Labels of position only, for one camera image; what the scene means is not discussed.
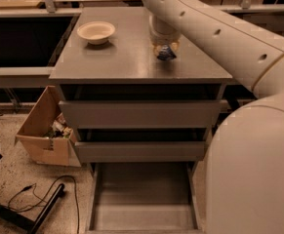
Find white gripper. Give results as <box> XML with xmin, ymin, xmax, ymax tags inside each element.
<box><xmin>150</xmin><ymin>31</ymin><xmax>181</xmax><ymax>57</ymax></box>

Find dark blue snack bar wrapper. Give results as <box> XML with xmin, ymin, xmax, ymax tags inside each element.
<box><xmin>157</xmin><ymin>45</ymin><xmax>177</xmax><ymax>60</ymax></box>

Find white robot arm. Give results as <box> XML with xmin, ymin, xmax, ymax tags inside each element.
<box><xmin>142</xmin><ymin>0</ymin><xmax>284</xmax><ymax>234</ymax></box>

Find grey drawer cabinet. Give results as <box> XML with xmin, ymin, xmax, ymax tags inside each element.
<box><xmin>49</xmin><ymin>6</ymin><xmax>234</xmax><ymax>234</ymax></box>

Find grey top drawer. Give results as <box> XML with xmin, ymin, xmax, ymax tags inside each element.
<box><xmin>60</xmin><ymin>101</ymin><xmax>220</xmax><ymax>129</ymax></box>

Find grey middle drawer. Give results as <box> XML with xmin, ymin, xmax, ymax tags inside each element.
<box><xmin>75</xmin><ymin>141</ymin><xmax>205</xmax><ymax>163</ymax></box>

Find grey open bottom drawer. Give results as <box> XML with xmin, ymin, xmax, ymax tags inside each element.
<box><xmin>85</xmin><ymin>162</ymin><xmax>204</xmax><ymax>234</ymax></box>

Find white paper bowl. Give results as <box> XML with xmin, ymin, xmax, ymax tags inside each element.
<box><xmin>77</xmin><ymin>21</ymin><xmax>115</xmax><ymax>45</ymax></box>

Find cardboard box with items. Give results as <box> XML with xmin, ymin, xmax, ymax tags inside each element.
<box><xmin>16</xmin><ymin>86</ymin><xmax>81</xmax><ymax>167</ymax></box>

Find black stand leg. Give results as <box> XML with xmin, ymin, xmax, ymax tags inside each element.
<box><xmin>0</xmin><ymin>182</ymin><xmax>65</xmax><ymax>234</ymax></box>

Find black floor cable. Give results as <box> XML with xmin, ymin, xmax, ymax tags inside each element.
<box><xmin>6</xmin><ymin>175</ymin><xmax>81</xmax><ymax>234</ymax></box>

